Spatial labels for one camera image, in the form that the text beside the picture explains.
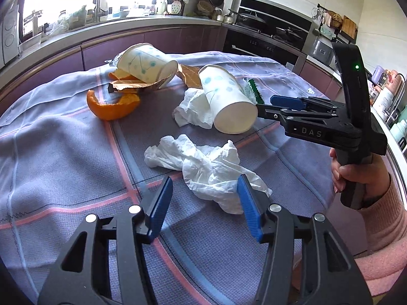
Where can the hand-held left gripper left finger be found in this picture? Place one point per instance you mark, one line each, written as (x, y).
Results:
(159, 206)

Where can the black range hood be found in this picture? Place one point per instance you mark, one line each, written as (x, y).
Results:
(276, 8)

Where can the steel kitchen faucet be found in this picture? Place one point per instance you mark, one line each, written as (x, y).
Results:
(99, 3)

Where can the green clear plastic wrapper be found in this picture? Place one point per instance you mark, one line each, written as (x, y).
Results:
(252, 90)

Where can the person's pink sweater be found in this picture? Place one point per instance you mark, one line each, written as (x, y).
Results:
(384, 273)

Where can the purple plaid tablecloth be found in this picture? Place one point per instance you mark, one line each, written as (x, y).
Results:
(63, 165)

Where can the person's right hand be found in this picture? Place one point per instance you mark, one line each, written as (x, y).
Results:
(378, 174)

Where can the white dotted utensil holder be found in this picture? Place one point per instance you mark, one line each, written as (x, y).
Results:
(176, 8)

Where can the small crumpled white tissue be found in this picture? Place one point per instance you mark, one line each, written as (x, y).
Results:
(190, 111)

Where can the mint green bottle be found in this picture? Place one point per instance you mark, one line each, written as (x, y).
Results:
(400, 127)

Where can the white dotted paper cup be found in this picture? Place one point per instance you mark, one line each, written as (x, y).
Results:
(143, 63)
(222, 95)

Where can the large white tissue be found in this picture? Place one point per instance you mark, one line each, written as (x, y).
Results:
(206, 168)

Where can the grey storage box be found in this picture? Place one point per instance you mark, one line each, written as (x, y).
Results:
(321, 52)

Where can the large orange peel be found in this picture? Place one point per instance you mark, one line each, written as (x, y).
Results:
(108, 111)

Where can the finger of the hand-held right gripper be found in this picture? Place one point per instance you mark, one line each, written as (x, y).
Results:
(287, 101)
(273, 111)

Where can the black pot with lid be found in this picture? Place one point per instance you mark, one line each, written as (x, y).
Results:
(251, 19)

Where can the person's right forearm pink sleeve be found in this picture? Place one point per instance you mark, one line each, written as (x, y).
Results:
(384, 219)

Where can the white bottle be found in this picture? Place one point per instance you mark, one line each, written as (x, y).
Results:
(383, 100)

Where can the purple jar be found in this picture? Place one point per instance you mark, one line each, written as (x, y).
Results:
(378, 74)

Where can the golden foil wrapper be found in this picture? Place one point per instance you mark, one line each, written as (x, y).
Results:
(133, 85)

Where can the wooden cutting board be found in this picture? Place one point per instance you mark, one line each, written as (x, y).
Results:
(349, 27)

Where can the small orange peel piece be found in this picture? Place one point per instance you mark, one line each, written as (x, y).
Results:
(122, 76)

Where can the black built-in oven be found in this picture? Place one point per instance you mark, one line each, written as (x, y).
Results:
(260, 46)

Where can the black frying pan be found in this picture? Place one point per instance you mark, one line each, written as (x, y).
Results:
(287, 32)

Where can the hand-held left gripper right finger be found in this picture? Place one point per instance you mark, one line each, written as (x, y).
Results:
(251, 209)

